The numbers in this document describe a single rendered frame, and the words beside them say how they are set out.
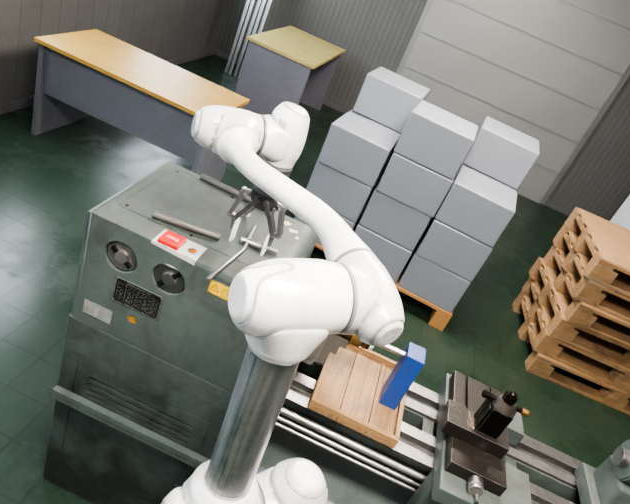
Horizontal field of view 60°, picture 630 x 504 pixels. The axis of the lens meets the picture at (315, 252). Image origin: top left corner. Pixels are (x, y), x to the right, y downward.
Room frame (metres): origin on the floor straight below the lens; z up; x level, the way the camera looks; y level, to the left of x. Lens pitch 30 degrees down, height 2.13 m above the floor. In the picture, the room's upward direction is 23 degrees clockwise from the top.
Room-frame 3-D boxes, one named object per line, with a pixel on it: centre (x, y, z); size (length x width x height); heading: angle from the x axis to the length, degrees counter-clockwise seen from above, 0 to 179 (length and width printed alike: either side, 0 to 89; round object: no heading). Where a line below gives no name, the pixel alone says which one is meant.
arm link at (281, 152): (1.33, 0.20, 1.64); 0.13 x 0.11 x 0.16; 125
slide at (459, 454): (1.39, -0.71, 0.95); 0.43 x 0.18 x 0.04; 177
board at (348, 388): (1.43, -0.33, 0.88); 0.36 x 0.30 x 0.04; 177
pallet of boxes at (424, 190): (3.88, -0.48, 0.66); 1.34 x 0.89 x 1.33; 82
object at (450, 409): (1.33, -0.68, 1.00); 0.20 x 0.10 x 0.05; 87
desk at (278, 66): (6.47, 1.09, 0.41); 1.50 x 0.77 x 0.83; 176
